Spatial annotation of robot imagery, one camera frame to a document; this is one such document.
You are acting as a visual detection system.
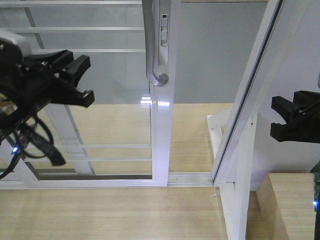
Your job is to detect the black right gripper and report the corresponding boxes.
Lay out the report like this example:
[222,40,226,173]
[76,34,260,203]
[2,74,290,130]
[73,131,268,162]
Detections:
[270,90,320,144]

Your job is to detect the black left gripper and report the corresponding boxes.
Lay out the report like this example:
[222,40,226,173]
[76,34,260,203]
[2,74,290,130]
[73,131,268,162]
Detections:
[0,37,95,129]

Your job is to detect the white framed sliding glass door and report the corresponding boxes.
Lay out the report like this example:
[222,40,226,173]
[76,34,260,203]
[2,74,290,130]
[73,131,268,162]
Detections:
[0,0,181,189]

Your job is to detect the silver door handle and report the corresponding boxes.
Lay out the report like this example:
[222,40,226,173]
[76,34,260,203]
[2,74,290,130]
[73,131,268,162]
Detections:
[142,0,169,87]

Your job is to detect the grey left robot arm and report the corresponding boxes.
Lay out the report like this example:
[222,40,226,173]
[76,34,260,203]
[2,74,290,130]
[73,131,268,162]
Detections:
[0,30,95,129]

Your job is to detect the aluminium floor door track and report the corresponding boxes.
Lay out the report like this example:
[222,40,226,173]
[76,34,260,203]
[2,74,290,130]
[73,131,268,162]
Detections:
[167,172,213,188]

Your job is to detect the white door frame post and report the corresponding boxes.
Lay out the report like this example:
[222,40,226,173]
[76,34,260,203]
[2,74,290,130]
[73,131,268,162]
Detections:
[207,0,309,240]

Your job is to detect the white wooden floor frame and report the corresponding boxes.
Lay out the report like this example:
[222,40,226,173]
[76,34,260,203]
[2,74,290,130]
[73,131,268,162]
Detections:
[207,107,232,161]

